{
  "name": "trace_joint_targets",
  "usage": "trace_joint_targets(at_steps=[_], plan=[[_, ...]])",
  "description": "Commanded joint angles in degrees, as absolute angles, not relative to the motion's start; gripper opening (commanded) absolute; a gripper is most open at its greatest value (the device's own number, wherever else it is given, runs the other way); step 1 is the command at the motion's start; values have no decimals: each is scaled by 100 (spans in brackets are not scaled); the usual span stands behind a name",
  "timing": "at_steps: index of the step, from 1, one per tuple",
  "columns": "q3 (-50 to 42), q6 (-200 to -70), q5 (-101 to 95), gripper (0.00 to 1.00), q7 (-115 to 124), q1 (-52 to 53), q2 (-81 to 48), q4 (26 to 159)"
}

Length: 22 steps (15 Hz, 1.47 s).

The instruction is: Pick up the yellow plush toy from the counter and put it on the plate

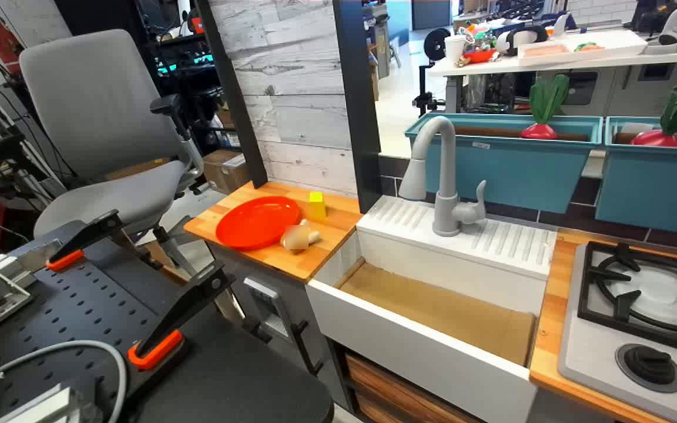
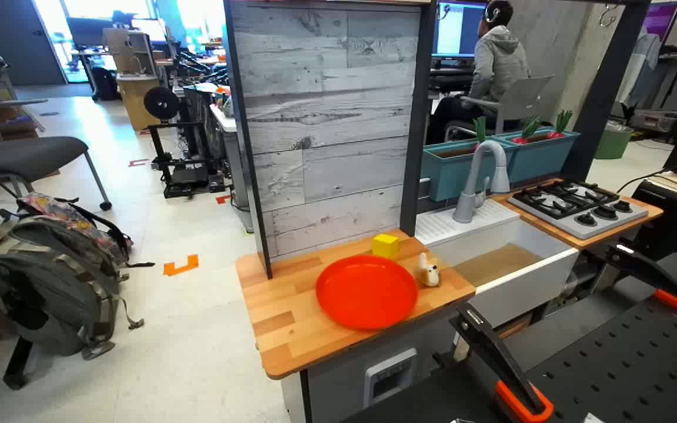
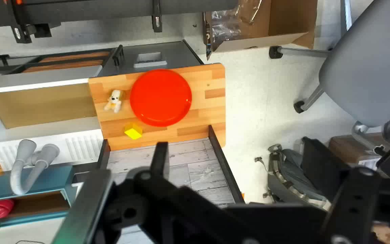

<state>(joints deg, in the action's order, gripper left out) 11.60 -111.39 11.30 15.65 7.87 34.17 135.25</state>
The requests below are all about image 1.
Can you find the dark perforated mounting board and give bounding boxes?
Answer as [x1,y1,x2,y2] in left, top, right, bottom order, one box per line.
[0,234,333,423]

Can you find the far black orange clamp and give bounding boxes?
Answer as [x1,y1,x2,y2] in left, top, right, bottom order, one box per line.
[45,211,121,273]

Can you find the grey toy faucet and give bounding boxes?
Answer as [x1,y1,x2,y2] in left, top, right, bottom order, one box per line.
[399,118,487,237]

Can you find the orange round plate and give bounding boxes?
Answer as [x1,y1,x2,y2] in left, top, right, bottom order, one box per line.
[217,194,300,252]

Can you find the left plush radish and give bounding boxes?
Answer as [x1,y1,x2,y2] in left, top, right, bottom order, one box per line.
[522,76,569,138]

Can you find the grey office chair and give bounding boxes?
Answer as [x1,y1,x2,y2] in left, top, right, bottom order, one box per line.
[18,29,203,237]

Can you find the grey toy stove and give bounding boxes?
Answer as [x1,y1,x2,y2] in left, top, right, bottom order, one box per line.
[560,241,677,423]

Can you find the wooden counter cabinet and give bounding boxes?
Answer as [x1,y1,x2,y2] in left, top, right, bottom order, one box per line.
[184,183,359,407]

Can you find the black stove knob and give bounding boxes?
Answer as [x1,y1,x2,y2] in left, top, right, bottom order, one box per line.
[615,343,677,393]

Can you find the teal planter box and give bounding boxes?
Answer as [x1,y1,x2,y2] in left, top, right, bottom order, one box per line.
[402,110,607,216]
[597,115,677,232]

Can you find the left teal planter box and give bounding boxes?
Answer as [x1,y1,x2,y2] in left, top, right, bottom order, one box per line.
[402,110,607,216]

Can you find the white brown plush toy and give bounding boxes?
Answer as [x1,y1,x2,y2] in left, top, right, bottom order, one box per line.
[280,222,320,254]

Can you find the right teal planter box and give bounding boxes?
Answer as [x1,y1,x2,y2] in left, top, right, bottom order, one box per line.
[597,115,677,232]

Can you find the black orange clamp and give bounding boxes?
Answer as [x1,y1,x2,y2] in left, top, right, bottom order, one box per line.
[45,211,121,273]
[126,265,230,371]

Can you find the cardboard box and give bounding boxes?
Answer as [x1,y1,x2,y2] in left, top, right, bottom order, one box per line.
[205,151,250,192]

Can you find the white background table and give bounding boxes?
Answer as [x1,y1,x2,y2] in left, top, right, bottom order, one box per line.
[433,31,677,115]

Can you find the grey cable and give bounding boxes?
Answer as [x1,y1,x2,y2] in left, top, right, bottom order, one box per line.
[0,339,131,423]

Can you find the near black orange clamp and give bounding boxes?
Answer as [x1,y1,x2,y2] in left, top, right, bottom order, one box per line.
[126,265,230,371]

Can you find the white toy sink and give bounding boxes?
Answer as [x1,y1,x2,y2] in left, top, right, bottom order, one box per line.
[308,198,557,423]

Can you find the black stove grate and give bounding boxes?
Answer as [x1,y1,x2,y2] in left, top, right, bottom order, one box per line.
[577,241,677,347]

